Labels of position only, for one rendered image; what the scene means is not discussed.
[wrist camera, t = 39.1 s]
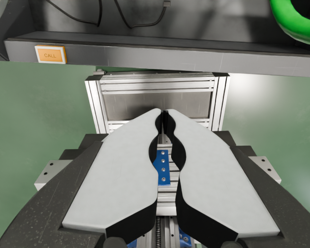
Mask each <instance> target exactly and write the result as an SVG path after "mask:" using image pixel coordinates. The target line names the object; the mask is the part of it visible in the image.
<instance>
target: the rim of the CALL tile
mask: <svg viewBox="0 0 310 248"><path fill-rule="evenodd" d="M37 49H56V50H61V55H62V61H63V62H51V61H41V60H40V58H39V54H38V50H37ZM35 50H36V54H37V57H38V61H39V62H40V63H59V64H66V61H65V56H64V51H63V47H50V46H35Z"/></svg>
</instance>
